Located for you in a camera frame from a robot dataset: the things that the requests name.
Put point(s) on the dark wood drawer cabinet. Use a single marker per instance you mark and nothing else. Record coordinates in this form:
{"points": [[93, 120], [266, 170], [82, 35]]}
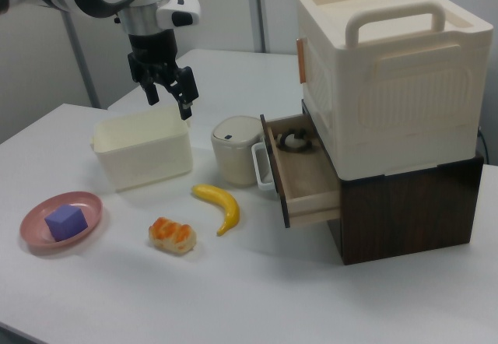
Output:
{"points": [[408, 219]]}

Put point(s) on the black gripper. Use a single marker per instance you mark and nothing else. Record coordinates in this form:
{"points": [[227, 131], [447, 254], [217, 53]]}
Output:
{"points": [[152, 50]]}

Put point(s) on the cream plastic basket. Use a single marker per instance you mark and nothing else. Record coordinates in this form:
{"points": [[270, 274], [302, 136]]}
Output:
{"points": [[146, 153]]}

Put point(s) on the grey metal partition post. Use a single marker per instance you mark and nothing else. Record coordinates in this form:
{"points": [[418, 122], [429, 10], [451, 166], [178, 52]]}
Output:
{"points": [[83, 60], [258, 9]]}

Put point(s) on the pink plastic plate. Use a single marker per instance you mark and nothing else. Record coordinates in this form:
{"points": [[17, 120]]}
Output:
{"points": [[37, 223]]}

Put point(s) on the yellow toy banana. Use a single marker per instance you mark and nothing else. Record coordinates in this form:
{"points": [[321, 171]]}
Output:
{"points": [[227, 204]]}

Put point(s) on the black and white toy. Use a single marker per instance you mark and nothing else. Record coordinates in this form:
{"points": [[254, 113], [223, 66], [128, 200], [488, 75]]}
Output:
{"points": [[292, 141]]}

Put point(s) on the purple cube block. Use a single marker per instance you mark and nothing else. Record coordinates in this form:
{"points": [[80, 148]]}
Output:
{"points": [[65, 222]]}

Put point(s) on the small beige trash can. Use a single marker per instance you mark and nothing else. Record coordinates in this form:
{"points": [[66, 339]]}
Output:
{"points": [[233, 153]]}

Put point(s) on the orange glazed toy bread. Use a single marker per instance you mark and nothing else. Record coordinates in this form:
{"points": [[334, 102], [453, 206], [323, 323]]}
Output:
{"points": [[173, 235]]}

